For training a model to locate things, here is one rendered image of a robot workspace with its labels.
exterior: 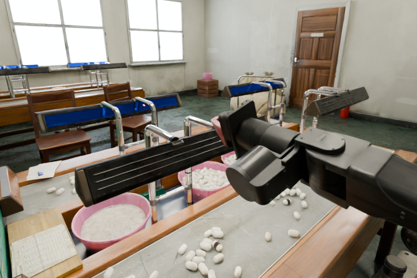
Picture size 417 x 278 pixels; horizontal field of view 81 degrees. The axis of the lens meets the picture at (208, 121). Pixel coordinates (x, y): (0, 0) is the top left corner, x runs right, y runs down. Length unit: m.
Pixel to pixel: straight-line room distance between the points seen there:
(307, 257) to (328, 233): 0.14
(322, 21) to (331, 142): 5.29
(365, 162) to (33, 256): 0.86
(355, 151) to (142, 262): 0.68
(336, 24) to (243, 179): 5.25
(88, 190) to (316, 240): 0.68
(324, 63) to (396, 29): 1.21
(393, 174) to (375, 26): 5.10
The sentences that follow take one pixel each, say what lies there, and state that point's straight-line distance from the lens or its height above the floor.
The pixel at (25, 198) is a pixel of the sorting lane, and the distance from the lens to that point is 1.31.
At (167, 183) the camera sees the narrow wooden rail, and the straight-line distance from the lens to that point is 1.24.
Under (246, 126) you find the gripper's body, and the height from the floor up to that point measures 1.22.
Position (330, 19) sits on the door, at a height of 1.82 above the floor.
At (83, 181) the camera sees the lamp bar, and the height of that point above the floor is 1.09.
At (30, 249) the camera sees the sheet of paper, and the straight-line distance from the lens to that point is 0.96.
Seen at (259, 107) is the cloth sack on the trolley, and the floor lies 0.42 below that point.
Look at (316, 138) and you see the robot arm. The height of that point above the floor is 1.23.
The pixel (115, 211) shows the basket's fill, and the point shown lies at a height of 0.73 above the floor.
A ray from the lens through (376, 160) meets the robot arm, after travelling 0.32.
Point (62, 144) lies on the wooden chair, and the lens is 2.67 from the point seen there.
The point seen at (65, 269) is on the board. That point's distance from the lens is 0.85.
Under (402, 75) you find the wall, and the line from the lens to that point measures 5.30.
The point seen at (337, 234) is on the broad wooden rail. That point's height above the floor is 0.76.
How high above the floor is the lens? 1.35
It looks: 17 degrees down
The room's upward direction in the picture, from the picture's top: straight up
